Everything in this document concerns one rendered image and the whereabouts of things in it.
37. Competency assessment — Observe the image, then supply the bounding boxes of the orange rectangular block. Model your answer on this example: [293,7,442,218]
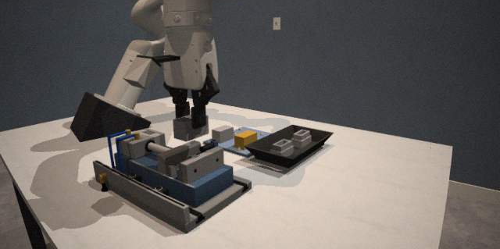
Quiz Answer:
[234,130,257,150]

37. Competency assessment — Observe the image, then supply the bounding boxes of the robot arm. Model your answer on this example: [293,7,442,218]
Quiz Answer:
[94,0,213,117]

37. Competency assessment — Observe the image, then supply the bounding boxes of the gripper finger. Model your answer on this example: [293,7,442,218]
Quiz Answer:
[191,64,220,129]
[163,81,190,119]

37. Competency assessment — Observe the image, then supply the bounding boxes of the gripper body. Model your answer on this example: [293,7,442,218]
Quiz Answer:
[163,30,218,91]

